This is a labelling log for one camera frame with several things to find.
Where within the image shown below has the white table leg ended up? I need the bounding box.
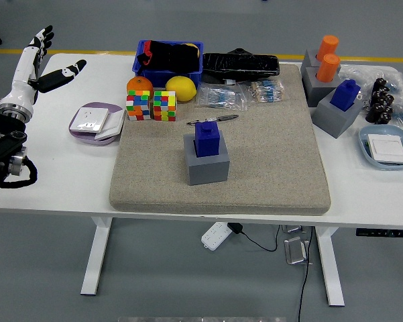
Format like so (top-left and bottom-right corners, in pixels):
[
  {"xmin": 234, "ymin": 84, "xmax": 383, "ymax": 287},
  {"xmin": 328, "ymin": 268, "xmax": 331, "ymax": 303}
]
[
  {"xmin": 80, "ymin": 217, "xmax": 114, "ymax": 296},
  {"xmin": 314, "ymin": 227, "xmax": 346, "ymax": 307}
]

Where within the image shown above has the white switch panel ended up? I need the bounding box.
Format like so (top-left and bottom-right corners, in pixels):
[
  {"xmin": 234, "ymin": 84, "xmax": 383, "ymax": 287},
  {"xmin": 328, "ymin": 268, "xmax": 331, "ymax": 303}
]
[
  {"xmin": 367, "ymin": 133, "xmax": 403, "ymax": 164},
  {"xmin": 94, "ymin": 109, "xmax": 127, "ymax": 141}
]

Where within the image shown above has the black floor cable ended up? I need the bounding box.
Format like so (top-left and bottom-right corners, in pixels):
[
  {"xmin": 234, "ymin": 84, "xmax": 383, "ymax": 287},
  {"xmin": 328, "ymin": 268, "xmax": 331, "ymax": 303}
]
[{"xmin": 297, "ymin": 226, "xmax": 314, "ymax": 319}]

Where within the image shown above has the grey-brown mat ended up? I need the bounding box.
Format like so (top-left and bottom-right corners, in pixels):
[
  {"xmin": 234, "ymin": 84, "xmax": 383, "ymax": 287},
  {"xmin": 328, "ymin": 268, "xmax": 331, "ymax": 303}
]
[{"xmin": 109, "ymin": 63, "xmax": 332, "ymax": 217}]

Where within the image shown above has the multicoloured puzzle cube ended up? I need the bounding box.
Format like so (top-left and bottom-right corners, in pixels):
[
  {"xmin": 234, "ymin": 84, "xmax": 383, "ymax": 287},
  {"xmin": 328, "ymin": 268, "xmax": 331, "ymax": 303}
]
[
  {"xmin": 125, "ymin": 89, "xmax": 152, "ymax": 121},
  {"xmin": 152, "ymin": 90, "xmax": 178, "ymax": 122}
]

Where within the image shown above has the black metal hand tool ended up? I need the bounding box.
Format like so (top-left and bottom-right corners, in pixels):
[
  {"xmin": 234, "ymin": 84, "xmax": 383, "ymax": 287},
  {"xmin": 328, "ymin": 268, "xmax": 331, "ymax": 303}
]
[{"xmin": 186, "ymin": 114, "xmax": 239, "ymax": 127}]

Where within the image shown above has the black cloth with red trim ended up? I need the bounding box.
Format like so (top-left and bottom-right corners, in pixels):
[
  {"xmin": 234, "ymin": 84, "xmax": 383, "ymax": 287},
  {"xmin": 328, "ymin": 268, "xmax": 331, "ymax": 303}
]
[{"xmin": 136, "ymin": 40, "xmax": 201, "ymax": 73}]

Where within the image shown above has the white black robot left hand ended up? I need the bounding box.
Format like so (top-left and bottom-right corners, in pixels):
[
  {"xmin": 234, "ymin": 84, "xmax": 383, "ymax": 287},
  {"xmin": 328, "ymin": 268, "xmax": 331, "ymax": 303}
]
[{"xmin": 0, "ymin": 25, "xmax": 88, "ymax": 117}]

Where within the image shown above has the light blue tray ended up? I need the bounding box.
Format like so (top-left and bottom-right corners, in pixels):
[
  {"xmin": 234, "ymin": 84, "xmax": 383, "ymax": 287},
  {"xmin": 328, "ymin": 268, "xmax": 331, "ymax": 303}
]
[{"xmin": 358, "ymin": 125, "xmax": 403, "ymax": 171}]

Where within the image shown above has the blue square seal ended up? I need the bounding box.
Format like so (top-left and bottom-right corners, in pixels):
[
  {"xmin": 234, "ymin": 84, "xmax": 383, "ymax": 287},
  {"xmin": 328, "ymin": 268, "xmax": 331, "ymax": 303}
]
[
  {"xmin": 331, "ymin": 78, "xmax": 361, "ymax": 113},
  {"xmin": 194, "ymin": 120, "xmax": 221, "ymax": 158}
]

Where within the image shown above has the white power strip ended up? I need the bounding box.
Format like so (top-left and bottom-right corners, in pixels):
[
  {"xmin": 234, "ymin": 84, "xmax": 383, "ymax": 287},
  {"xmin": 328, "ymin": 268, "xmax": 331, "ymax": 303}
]
[{"xmin": 200, "ymin": 221, "xmax": 233, "ymax": 252}]

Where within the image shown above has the metal bracket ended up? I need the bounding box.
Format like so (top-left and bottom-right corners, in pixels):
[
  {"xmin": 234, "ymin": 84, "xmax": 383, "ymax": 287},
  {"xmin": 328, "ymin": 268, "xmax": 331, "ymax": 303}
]
[
  {"xmin": 281, "ymin": 224, "xmax": 308, "ymax": 234},
  {"xmin": 284, "ymin": 236, "xmax": 311, "ymax": 266}
]

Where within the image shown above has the white wall socket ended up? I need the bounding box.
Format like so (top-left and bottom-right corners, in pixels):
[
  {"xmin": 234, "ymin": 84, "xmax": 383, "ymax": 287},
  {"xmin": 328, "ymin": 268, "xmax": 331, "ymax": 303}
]
[{"xmin": 70, "ymin": 107, "xmax": 110, "ymax": 134}]

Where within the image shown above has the orange fruit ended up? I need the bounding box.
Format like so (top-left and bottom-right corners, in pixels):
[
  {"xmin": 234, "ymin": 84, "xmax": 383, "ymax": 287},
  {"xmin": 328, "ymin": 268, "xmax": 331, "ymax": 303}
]
[{"xmin": 126, "ymin": 76, "xmax": 154, "ymax": 98}]

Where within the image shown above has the yellow lemon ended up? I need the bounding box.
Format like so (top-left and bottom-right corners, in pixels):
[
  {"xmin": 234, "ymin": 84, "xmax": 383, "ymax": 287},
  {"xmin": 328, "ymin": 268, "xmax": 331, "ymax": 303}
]
[{"xmin": 165, "ymin": 76, "xmax": 198, "ymax": 103}]

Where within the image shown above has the black table control panel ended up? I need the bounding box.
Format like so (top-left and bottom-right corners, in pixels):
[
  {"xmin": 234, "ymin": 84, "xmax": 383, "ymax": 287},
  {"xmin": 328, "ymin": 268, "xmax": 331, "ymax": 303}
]
[{"xmin": 355, "ymin": 228, "xmax": 403, "ymax": 237}]

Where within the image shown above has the clear bag of resistors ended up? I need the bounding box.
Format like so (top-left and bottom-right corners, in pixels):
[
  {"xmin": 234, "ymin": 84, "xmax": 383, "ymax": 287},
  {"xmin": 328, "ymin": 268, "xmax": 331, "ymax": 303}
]
[
  {"xmin": 196, "ymin": 83, "xmax": 248, "ymax": 112},
  {"xmin": 244, "ymin": 80, "xmax": 291, "ymax": 104}
]

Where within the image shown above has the orange cylinder seal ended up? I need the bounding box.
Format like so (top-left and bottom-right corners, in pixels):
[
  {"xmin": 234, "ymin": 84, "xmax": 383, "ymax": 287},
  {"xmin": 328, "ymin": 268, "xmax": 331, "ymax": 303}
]
[
  {"xmin": 316, "ymin": 34, "xmax": 340, "ymax": 62},
  {"xmin": 316, "ymin": 53, "xmax": 341, "ymax": 83}
]

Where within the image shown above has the purple plate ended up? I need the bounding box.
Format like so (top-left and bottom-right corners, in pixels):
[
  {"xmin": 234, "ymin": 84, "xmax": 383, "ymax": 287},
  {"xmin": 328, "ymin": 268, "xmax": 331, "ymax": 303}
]
[{"xmin": 68, "ymin": 102, "xmax": 127, "ymax": 146}]

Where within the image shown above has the black plug with cord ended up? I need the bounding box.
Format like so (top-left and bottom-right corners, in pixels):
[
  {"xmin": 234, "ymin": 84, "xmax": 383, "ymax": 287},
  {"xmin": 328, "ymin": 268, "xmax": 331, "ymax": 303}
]
[{"xmin": 227, "ymin": 222, "xmax": 281, "ymax": 252}]

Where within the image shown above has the black plastic tray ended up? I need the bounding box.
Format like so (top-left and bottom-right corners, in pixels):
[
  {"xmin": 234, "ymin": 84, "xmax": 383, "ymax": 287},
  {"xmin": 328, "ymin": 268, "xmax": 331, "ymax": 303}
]
[{"xmin": 202, "ymin": 48, "xmax": 281, "ymax": 85}]

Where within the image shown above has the grey cube seal holder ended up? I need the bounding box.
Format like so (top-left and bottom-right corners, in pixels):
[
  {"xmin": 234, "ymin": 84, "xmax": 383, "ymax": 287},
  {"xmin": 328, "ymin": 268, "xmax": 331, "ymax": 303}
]
[
  {"xmin": 300, "ymin": 49, "xmax": 341, "ymax": 73},
  {"xmin": 183, "ymin": 129, "xmax": 230, "ymax": 185},
  {"xmin": 312, "ymin": 89, "xmax": 365, "ymax": 139},
  {"xmin": 304, "ymin": 66, "xmax": 343, "ymax": 108}
]

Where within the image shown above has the blue plastic bin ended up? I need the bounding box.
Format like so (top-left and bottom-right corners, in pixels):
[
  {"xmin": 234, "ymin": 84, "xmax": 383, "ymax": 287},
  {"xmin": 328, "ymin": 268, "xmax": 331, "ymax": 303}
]
[{"xmin": 131, "ymin": 40, "xmax": 205, "ymax": 89}]

